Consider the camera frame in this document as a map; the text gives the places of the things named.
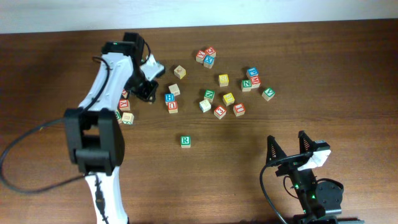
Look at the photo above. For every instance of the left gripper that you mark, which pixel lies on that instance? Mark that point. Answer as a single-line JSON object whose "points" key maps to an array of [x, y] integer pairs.
{"points": [[147, 91]]}

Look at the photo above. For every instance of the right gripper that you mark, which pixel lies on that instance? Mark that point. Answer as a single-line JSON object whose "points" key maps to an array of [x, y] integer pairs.
{"points": [[278, 152]]}

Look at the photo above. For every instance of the green R block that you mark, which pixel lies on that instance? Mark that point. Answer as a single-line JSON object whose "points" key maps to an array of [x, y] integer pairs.
{"points": [[185, 141]]}

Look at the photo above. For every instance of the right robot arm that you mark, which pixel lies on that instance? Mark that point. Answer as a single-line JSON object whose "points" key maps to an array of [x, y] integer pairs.
{"points": [[320, 199]]}

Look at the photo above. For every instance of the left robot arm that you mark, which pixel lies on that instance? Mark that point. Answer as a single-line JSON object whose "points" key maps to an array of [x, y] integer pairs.
{"points": [[94, 138]]}

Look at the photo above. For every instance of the red 6 block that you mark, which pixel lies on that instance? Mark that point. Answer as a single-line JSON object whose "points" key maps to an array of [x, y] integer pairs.
{"points": [[125, 94]]}

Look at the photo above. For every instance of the blue H block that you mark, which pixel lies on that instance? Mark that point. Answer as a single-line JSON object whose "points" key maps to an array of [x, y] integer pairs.
{"points": [[169, 97]]}

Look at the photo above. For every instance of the red y block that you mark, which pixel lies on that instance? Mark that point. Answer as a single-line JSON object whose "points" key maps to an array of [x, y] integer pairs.
{"points": [[124, 105], [200, 56]]}

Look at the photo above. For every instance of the plain wooden block centre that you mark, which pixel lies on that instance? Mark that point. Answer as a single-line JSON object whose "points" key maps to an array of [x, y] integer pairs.
{"points": [[174, 89]]}

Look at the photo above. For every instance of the red U block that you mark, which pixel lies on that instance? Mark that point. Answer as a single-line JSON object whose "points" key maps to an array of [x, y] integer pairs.
{"points": [[172, 107]]}

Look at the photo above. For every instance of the plain block green bottom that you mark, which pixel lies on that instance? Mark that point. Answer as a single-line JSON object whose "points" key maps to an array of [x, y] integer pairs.
{"points": [[127, 118]]}

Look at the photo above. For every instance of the green B block lower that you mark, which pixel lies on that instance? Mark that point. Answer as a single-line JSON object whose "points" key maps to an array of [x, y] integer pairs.
{"points": [[118, 116]]}

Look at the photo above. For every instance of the plain picture block top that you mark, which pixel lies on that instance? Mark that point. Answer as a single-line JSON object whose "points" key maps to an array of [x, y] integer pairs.
{"points": [[180, 72]]}

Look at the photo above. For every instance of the green V block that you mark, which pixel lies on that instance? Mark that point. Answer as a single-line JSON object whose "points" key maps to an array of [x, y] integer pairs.
{"points": [[268, 94]]}

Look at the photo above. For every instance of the white blue-edged block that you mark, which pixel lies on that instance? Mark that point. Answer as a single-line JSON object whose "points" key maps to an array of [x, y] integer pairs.
{"points": [[205, 106]]}

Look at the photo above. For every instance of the green N block centre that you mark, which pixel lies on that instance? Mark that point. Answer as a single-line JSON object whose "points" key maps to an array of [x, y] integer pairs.
{"points": [[209, 95]]}

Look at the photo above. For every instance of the green n block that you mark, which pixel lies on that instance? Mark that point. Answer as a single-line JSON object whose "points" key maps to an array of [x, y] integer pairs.
{"points": [[209, 95], [246, 85]]}

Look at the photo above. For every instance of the red Y block top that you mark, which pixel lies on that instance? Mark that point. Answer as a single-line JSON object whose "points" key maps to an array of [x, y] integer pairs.
{"points": [[200, 56]]}

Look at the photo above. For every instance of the red I block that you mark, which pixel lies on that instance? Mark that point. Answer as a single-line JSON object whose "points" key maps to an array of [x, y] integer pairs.
{"points": [[239, 109]]}

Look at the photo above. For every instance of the blue X block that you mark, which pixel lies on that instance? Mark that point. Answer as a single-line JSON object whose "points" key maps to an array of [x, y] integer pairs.
{"points": [[208, 61]]}

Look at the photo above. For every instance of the red Q block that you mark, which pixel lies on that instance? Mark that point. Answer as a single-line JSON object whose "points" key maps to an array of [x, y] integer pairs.
{"points": [[210, 51]]}

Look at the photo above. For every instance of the red M block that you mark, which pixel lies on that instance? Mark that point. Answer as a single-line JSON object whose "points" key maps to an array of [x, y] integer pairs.
{"points": [[255, 82]]}

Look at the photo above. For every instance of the green N block right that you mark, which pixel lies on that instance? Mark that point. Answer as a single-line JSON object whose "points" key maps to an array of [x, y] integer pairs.
{"points": [[246, 85]]}

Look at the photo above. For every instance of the red 3 block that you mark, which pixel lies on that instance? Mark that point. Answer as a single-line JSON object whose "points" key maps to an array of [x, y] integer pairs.
{"points": [[219, 112]]}

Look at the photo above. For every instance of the yellow block upper right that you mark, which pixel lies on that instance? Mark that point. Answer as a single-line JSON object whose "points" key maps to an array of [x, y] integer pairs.
{"points": [[223, 80]]}

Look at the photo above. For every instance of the yellow block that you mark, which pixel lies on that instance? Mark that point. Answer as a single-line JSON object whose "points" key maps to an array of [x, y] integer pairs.
{"points": [[228, 99], [223, 80]]}

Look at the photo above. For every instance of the yellow block centre right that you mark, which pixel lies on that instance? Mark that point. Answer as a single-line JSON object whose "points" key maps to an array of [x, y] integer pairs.
{"points": [[228, 99]]}

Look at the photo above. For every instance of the blue P block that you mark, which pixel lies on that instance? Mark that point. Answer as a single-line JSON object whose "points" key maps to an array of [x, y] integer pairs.
{"points": [[252, 72]]}

